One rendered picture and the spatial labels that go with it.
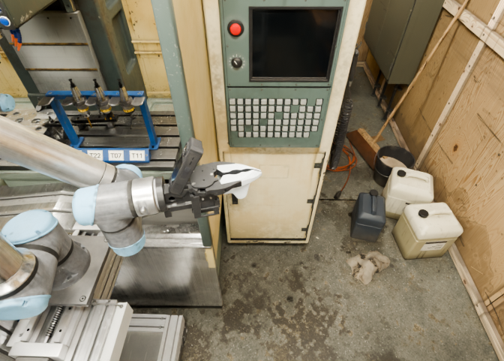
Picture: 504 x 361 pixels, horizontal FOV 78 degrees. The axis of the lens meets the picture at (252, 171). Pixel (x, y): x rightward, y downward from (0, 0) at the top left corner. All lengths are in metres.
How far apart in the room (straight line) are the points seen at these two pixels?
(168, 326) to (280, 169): 1.07
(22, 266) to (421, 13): 2.92
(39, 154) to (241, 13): 0.80
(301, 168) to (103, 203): 1.25
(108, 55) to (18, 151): 1.60
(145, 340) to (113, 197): 1.43
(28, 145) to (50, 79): 1.79
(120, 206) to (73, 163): 0.17
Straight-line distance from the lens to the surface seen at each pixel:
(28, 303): 0.88
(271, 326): 2.15
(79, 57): 2.31
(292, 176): 1.76
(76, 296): 1.07
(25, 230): 0.96
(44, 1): 1.77
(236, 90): 1.35
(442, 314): 2.48
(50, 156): 0.75
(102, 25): 2.20
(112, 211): 0.64
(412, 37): 3.10
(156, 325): 1.98
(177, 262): 1.63
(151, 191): 0.62
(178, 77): 0.86
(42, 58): 2.43
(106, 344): 1.09
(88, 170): 0.76
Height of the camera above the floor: 2.04
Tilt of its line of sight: 46 degrees down
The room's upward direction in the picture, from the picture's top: straight up
